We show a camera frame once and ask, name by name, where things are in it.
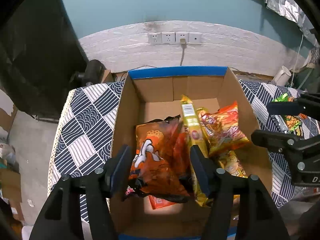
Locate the orange red striped snack packet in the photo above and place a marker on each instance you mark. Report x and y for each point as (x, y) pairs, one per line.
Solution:
(225, 130)

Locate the clear plastic bag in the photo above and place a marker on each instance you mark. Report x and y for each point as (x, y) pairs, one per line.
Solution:
(6, 153)

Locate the long yellow snack packet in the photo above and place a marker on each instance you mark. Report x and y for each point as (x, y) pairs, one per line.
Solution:
(191, 120)

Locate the navy white patterned tablecloth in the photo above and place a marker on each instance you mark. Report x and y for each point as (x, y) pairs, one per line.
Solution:
(85, 130)

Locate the silver foil curtain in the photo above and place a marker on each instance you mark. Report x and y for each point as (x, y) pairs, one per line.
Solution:
(287, 2)

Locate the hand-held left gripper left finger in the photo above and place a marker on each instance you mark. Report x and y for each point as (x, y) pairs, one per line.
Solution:
(120, 171)

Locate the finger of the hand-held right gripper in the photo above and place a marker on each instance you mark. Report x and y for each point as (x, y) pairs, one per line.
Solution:
(272, 140)
(282, 108)

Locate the black round device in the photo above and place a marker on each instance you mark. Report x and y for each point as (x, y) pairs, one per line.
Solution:
(93, 71)

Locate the flat brown cardboard sheet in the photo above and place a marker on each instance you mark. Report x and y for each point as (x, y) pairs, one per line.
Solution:
(11, 192)

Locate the orange cartoon chip bag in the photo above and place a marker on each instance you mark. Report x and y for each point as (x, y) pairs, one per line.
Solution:
(160, 165)

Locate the white single-hole wall socket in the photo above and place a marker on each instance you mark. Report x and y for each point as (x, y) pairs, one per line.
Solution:
(195, 37)

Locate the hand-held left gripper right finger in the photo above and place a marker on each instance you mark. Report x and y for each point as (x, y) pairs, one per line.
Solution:
(200, 172)

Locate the white kettle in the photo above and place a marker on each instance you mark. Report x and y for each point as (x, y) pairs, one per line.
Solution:
(282, 76)

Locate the blue-edged cardboard box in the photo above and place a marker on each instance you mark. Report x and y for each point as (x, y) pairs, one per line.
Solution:
(155, 90)

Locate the small brown cardboard box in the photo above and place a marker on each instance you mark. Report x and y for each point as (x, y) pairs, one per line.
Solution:
(108, 76)

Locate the silver snack packet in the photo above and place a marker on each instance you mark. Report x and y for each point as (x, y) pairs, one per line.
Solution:
(280, 123)

